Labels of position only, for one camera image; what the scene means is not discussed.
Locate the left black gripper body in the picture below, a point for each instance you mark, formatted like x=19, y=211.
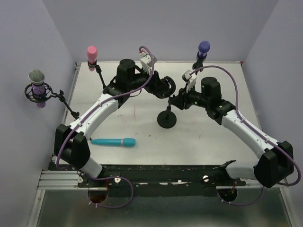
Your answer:
x=152, y=87

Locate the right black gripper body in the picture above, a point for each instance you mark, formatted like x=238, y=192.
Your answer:
x=190, y=98

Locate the black shock-mount round-base stand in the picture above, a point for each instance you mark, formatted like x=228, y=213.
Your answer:
x=167, y=119

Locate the black round-base stand back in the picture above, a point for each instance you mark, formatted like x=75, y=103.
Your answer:
x=199, y=62

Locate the dark purple microphone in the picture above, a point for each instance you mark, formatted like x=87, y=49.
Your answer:
x=203, y=50

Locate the teal microphone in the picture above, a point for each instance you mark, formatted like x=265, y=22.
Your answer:
x=125, y=142

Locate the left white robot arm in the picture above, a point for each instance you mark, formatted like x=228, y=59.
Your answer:
x=71, y=142

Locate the black round-base stand left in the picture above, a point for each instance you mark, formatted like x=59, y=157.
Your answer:
x=96, y=67

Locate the pink microphone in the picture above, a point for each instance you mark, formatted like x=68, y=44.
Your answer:
x=92, y=54

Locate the silver purple glitter microphone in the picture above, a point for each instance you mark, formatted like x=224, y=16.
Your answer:
x=37, y=79

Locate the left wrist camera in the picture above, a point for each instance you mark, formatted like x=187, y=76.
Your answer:
x=146, y=62

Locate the black mounting base rail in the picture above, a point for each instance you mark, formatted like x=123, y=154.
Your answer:
x=159, y=181

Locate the black tripod shock-mount stand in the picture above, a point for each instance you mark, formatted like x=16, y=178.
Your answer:
x=50, y=94

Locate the aluminium extrusion rail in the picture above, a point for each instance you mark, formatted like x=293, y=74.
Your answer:
x=65, y=180

